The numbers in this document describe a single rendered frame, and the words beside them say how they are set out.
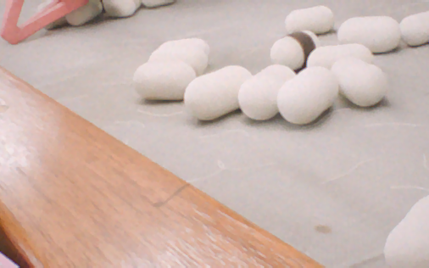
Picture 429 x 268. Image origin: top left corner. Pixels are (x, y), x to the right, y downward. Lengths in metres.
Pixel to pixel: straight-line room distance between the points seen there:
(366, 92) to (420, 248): 0.14
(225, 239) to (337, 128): 0.14
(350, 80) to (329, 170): 0.06
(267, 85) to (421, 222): 0.14
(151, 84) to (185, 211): 0.18
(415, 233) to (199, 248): 0.05
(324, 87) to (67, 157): 0.12
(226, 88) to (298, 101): 0.04
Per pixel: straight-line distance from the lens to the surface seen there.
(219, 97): 0.32
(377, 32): 0.39
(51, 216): 0.20
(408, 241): 0.18
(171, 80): 0.36
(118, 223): 0.19
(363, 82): 0.31
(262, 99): 0.30
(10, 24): 0.62
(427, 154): 0.27
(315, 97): 0.30
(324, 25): 0.46
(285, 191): 0.25
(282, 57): 0.38
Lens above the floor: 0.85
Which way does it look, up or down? 18 degrees down
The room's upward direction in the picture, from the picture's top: 9 degrees counter-clockwise
